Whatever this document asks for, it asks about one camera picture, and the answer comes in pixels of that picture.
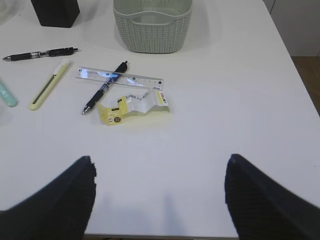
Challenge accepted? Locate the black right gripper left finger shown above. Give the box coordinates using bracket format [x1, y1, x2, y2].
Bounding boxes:
[0, 156, 97, 240]

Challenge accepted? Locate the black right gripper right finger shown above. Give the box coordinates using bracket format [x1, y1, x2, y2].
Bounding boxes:
[224, 154, 320, 240]

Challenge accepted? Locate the yellow-green utility knife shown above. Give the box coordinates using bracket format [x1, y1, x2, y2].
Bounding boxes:
[29, 58, 71, 111]

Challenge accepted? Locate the yellow packaging waste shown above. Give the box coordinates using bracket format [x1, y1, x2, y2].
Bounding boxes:
[97, 88, 172, 126]

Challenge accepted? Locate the mint green utility knife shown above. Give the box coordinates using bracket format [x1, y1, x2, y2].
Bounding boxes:
[0, 79, 18, 108]

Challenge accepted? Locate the black pen under ruler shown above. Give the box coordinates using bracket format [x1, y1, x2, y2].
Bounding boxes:
[81, 61, 128, 115]

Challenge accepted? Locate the clear plastic ruler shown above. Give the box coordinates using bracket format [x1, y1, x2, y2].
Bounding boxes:
[75, 67, 165, 90]

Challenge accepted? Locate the black gel pen middle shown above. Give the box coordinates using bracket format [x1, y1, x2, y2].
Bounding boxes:
[3, 47, 79, 62]

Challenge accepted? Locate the black square pen holder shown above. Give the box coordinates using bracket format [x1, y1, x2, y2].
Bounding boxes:
[31, 0, 80, 28]

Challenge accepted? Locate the green woven plastic basket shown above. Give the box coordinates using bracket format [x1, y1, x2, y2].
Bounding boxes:
[113, 0, 193, 54]

